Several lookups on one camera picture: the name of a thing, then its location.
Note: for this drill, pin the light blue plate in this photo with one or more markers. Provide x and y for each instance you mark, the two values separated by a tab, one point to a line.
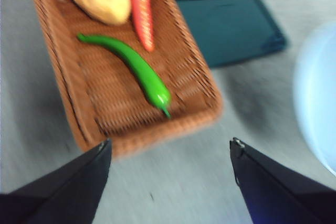
319	98

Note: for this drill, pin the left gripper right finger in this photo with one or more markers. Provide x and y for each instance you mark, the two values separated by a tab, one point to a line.
283	197

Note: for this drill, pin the black rectangular tray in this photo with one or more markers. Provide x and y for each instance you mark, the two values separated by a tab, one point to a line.
228	27

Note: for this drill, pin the orange carrot with green leaves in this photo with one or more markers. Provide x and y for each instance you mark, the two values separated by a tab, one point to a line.
141	6

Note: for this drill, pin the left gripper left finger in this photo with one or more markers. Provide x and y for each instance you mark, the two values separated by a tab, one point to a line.
65	197

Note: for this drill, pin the brown wicker basket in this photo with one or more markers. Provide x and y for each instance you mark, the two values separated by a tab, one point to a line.
113	90

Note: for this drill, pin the green pepper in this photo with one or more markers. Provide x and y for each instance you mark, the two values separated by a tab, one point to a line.
139	69

